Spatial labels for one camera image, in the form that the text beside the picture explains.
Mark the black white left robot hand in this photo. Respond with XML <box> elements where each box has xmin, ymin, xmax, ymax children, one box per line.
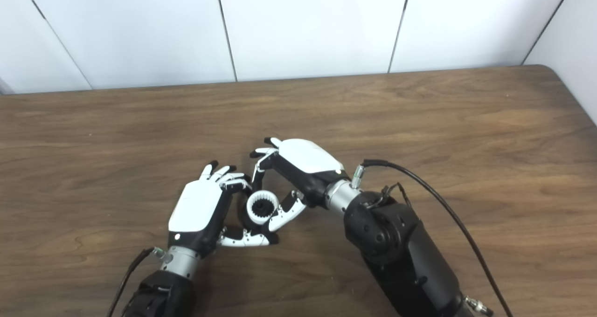
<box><xmin>168</xmin><ymin>160</ymin><xmax>279</xmax><ymax>257</ymax></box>

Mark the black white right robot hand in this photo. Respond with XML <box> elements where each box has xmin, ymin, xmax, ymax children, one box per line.
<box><xmin>249</xmin><ymin>137</ymin><xmax>351</xmax><ymax>233</ymax></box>

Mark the white ring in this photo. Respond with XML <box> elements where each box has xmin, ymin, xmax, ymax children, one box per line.
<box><xmin>246</xmin><ymin>191</ymin><xmax>280</xmax><ymax>226</ymax></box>

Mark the round black part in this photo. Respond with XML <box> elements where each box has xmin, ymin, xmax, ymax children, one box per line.
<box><xmin>237</xmin><ymin>186</ymin><xmax>280</xmax><ymax>236</ymax></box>

